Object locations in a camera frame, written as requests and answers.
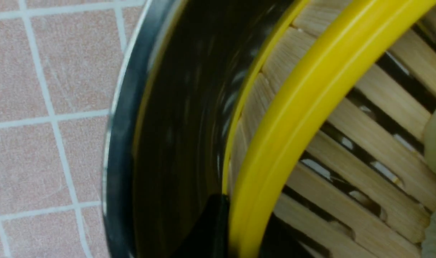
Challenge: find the stainless steel pot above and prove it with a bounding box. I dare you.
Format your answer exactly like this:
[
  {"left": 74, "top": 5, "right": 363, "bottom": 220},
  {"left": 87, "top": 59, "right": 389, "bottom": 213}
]
[{"left": 102, "top": 0, "right": 289, "bottom": 258}]

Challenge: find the yellow bamboo steamer basket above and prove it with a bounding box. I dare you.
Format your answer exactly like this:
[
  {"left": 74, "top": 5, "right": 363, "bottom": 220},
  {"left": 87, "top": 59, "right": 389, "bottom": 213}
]
[{"left": 222, "top": 0, "right": 436, "bottom": 258}]

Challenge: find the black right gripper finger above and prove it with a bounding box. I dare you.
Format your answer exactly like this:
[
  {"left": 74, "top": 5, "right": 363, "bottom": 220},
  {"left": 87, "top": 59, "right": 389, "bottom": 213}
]
[{"left": 172, "top": 194, "right": 229, "bottom": 258}]

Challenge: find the pink checkered tablecloth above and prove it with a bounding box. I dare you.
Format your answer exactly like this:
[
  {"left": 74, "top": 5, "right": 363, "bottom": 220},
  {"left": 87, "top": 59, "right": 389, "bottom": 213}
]
[{"left": 0, "top": 0, "right": 146, "bottom": 258}]

